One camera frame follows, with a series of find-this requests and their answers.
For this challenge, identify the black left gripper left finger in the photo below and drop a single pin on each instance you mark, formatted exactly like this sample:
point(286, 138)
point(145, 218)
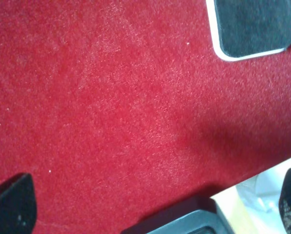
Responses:
point(18, 206)

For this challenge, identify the red velvet table cloth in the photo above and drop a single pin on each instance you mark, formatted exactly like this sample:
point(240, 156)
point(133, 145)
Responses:
point(121, 108)

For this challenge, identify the black white board eraser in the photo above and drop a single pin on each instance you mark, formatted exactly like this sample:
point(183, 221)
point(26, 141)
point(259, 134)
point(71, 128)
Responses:
point(244, 29)

